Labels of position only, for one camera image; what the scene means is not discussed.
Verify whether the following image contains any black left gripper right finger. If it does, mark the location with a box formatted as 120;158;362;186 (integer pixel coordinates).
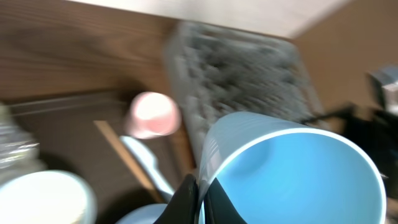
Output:
204;179;246;224

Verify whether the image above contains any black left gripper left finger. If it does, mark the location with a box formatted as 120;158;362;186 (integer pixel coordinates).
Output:
154;174;198;224

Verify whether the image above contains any light blue plastic cup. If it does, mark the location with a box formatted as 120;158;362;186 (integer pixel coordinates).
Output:
198;111;387;224

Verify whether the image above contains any pink plastic cup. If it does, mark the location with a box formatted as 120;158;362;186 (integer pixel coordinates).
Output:
124;91;182;139

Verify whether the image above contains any blue plate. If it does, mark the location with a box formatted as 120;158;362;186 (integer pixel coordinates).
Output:
116;203;167;224

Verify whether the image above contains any grey dishwasher rack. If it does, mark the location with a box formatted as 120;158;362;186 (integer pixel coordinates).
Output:
163;21;323;162

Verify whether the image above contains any light blue plastic knife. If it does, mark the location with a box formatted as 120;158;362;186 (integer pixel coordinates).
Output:
120;136;175;203

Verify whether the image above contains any wooden chopstick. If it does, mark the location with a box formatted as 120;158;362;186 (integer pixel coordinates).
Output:
93;121;165;203

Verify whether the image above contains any light blue rice bowl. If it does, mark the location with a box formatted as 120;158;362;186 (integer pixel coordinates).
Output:
1;170;97;224

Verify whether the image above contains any brown serving tray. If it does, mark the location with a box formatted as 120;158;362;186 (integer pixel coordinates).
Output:
6;90;197;224

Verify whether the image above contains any crumpled snack wrapper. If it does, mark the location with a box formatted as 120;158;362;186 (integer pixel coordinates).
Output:
1;103;46;185

